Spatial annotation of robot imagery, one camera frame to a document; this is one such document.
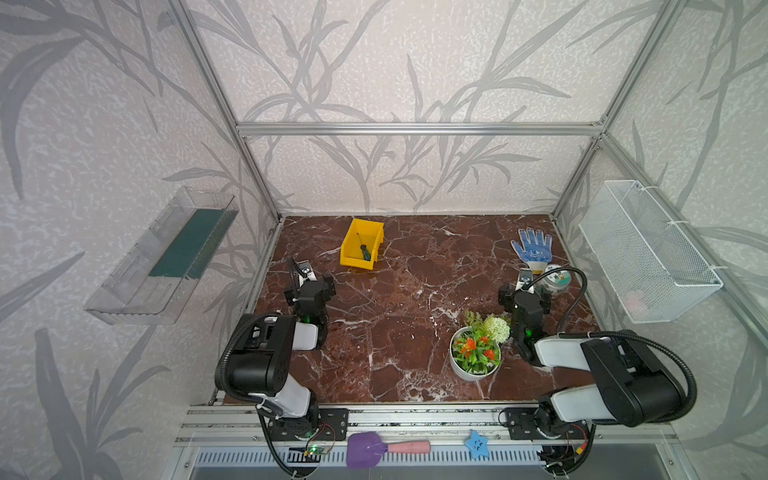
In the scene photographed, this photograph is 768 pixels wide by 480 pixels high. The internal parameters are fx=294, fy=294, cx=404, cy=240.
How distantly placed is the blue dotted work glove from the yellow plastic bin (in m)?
0.52

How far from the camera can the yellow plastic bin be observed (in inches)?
41.0

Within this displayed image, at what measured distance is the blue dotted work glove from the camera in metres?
1.08
